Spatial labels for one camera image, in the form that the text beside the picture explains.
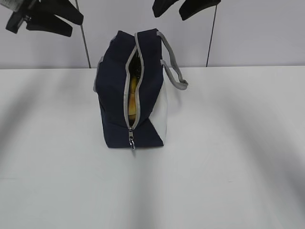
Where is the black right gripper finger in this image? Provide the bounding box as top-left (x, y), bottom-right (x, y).
top-left (179, 0), bottom-right (221, 21)
top-left (152, 0), bottom-right (178, 17)

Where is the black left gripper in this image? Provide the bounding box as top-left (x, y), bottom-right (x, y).
top-left (5, 0), bottom-right (84, 37)

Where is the navy and white lunch bag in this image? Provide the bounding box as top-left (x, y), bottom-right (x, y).
top-left (93, 29), bottom-right (188, 150)

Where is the yellow banana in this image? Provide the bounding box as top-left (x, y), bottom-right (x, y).
top-left (128, 76), bottom-right (138, 121)

